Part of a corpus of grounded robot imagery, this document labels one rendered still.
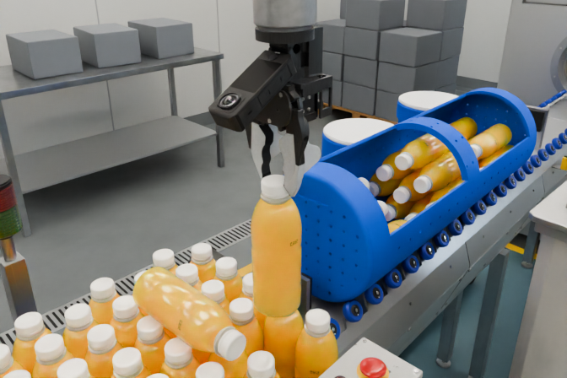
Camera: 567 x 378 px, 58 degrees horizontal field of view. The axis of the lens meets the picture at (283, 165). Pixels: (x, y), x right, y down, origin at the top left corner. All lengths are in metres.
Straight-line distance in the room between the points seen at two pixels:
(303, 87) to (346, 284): 0.52
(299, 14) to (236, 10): 4.48
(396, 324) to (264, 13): 0.81
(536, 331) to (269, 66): 0.88
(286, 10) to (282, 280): 0.36
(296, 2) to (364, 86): 4.35
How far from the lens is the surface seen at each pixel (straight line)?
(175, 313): 0.77
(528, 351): 1.30
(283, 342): 0.89
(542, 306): 1.23
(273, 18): 0.59
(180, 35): 3.80
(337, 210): 0.97
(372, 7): 4.76
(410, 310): 1.25
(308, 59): 0.64
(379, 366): 0.76
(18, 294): 1.11
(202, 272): 1.00
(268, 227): 0.67
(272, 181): 0.67
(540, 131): 2.11
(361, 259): 0.98
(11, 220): 1.03
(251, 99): 0.57
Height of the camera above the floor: 1.64
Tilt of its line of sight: 23 degrees down
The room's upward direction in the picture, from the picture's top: straight up
